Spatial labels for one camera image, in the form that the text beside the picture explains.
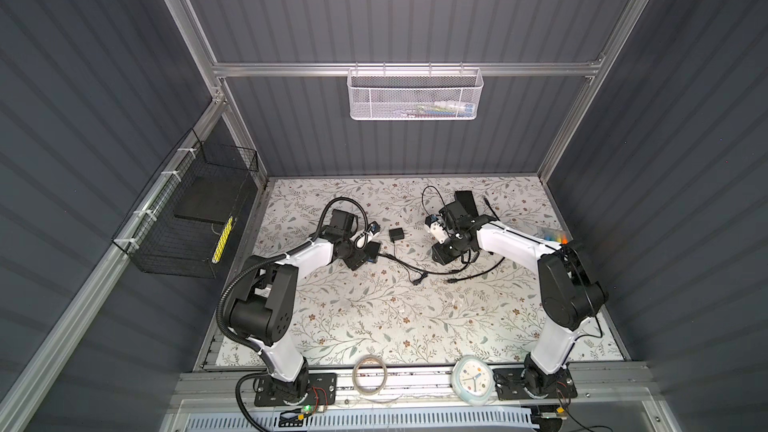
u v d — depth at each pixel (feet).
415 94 4.04
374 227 2.79
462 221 2.42
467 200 3.68
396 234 3.29
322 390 2.37
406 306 2.86
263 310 1.55
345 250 2.63
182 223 2.36
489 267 3.13
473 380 2.37
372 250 3.24
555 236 3.35
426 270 3.12
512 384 2.38
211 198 2.59
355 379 2.54
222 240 2.29
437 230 2.84
